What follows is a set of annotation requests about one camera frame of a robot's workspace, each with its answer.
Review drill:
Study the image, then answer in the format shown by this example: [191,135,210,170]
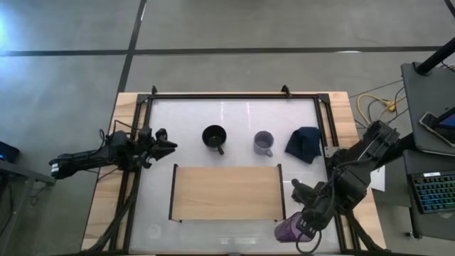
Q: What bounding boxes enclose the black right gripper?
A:
[296,191,337,239]

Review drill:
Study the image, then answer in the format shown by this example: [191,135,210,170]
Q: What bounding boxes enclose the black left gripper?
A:
[134,136,178,168]

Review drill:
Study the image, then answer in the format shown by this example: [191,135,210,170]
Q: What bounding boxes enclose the purple transparent tumbler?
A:
[274,211,310,244]

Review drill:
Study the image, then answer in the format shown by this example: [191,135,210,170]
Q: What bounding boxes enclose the black mug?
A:
[201,124,228,156]

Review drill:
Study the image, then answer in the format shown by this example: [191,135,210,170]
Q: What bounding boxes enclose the lavender mug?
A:
[253,130,275,158]

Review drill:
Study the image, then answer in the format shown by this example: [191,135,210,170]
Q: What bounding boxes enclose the wooden tray board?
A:
[168,163,287,223]

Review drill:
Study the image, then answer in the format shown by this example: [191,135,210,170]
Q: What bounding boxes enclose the dark blue cloth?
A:
[284,126,323,165]

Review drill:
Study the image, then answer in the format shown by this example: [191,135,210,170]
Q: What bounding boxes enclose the white paper sheet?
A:
[369,165,387,193]

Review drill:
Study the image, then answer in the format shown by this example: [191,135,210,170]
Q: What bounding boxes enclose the backlit keyboard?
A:
[407,171,455,215]

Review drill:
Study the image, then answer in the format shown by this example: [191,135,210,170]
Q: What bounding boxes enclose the grey side table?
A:
[0,159,58,186]

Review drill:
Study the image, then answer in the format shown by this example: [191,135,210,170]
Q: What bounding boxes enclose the black device with blue light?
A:
[0,141,21,164]

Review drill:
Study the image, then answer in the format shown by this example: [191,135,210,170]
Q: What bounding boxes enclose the smartphone with light case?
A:
[418,111,455,148]

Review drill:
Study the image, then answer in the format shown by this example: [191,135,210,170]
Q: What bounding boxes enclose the dark tablet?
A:
[437,105,455,129]

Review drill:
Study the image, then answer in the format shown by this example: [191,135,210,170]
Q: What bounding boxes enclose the black pole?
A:
[414,36,455,76]

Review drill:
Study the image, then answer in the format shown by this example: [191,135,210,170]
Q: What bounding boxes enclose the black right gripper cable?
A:
[294,229,323,254]

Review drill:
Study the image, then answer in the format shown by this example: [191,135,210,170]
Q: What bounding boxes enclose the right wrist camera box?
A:
[291,178,311,206]

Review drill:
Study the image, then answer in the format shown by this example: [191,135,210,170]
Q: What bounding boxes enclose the black aluminium table frame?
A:
[108,85,384,255]

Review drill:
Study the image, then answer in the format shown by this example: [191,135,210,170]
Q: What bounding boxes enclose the black cable bundle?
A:
[87,170,139,252]

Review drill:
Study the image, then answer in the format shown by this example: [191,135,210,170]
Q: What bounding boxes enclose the yellow cable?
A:
[356,92,407,125]

